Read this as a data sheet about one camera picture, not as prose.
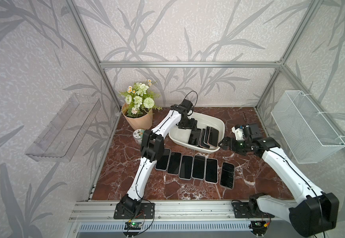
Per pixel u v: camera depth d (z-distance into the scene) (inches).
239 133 29.0
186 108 30.5
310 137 23.5
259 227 28.3
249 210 28.4
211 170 34.1
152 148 24.4
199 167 34.9
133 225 27.8
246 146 23.4
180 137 39.9
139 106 33.3
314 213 14.8
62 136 26.9
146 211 28.9
